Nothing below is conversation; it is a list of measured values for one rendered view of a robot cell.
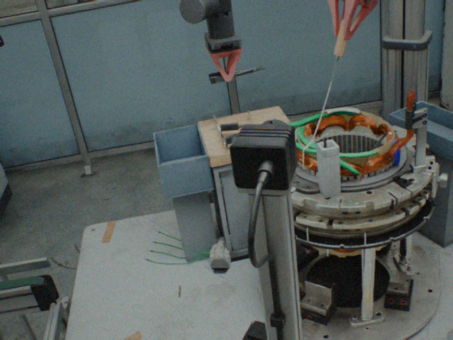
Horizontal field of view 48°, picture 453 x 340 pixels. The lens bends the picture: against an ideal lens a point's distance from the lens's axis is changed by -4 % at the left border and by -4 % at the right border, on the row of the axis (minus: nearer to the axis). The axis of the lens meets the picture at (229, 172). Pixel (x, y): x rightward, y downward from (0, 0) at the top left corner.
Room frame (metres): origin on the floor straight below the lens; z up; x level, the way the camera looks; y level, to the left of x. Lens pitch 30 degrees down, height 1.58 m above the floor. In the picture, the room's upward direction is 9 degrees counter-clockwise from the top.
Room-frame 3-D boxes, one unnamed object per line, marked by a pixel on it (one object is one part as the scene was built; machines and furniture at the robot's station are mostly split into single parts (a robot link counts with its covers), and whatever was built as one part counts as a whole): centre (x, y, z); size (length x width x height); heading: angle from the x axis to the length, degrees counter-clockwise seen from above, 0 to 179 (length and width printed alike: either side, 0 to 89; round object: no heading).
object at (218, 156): (1.06, -0.05, 1.05); 0.20 x 0.19 x 0.02; 96
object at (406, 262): (0.83, -0.34, 0.91); 0.02 x 0.02 x 0.21
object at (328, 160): (0.72, -0.16, 1.14); 0.03 x 0.03 x 0.09; 9
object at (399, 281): (0.75, -0.30, 0.83); 0.05 x 0.04 x 0.02; 153
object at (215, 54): (1.10, -0.03, 1.22); 0.07 x 0.07 x 0.09; 7
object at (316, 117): (0.89, -0.18, 1.15); 0.15 x 0.04 x 0.02; 99
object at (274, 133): (0.38, -0.03, 1.37); 0.06 x 0.04 x 0.04; 158
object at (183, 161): (1.05, 0.10, 0.92); 0.17 x 0.11 x 0.28; 6
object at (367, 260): (0.70, -0.22, 0.91); 0.02 x 0.02 x 0.21
